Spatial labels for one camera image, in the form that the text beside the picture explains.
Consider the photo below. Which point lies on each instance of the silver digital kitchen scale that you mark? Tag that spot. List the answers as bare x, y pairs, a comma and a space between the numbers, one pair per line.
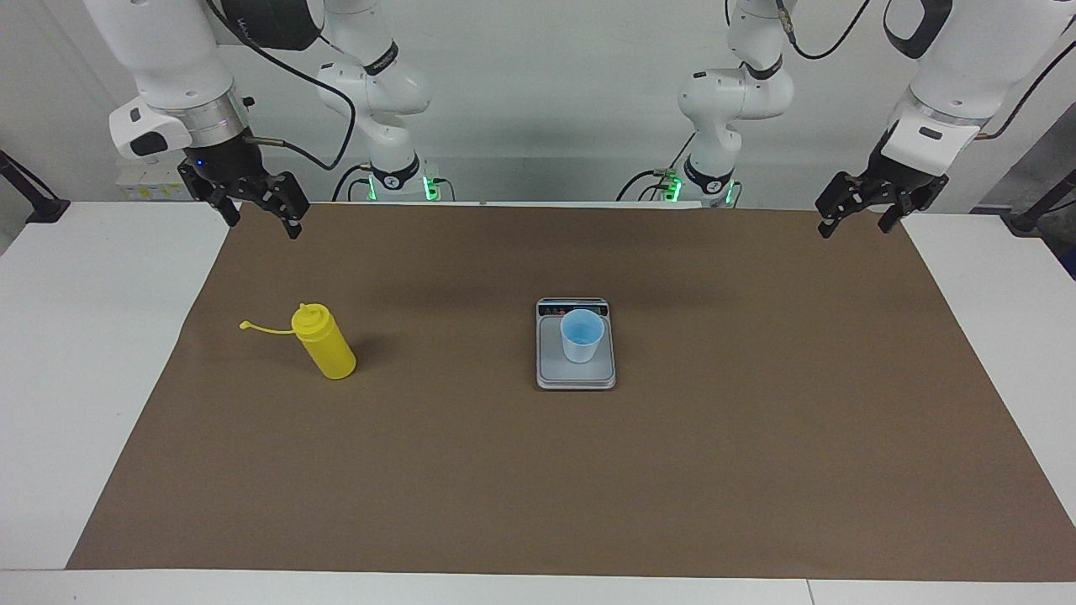
576, 376

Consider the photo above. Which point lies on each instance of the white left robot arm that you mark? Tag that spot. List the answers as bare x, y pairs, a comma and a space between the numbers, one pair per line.
731, 92

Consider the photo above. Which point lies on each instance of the blue object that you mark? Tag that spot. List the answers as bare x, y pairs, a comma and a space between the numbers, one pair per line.
1070, 262

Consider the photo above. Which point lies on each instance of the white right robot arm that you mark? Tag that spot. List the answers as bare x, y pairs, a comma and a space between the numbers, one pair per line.
168, 59

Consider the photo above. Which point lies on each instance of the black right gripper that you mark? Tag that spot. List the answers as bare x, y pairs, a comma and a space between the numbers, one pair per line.
229, 168

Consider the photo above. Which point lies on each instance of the white wall socket strip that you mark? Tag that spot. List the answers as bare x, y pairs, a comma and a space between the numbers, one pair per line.
147, 189

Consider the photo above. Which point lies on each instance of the yellow squeeze bottle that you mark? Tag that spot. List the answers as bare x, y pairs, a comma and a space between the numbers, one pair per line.
329, 353

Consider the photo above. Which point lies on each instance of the brown paper mat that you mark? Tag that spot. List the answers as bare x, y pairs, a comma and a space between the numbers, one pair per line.
504, 470

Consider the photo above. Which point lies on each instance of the black clamp stand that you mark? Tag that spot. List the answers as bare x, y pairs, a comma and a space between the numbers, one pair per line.
46, 208
1030, 220

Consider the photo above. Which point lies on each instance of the light blue plastic cup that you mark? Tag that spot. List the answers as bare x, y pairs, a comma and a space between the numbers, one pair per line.
580, 344

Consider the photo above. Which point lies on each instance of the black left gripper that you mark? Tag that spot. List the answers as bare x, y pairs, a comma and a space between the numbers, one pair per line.
893, 185

